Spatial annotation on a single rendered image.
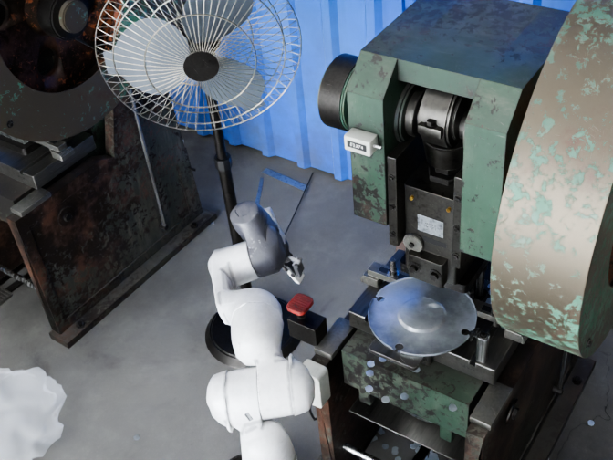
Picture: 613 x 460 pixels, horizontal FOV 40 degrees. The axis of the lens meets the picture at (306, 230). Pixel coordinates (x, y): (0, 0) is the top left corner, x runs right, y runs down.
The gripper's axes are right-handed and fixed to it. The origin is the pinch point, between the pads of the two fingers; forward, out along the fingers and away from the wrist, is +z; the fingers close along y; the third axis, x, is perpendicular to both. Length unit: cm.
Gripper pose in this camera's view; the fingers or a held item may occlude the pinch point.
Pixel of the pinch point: (296, 274)
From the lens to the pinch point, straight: 232.0
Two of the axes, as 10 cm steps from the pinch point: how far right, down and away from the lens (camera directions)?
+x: 4.7, -8.5, 2.5
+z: 3.1, 4.3, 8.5
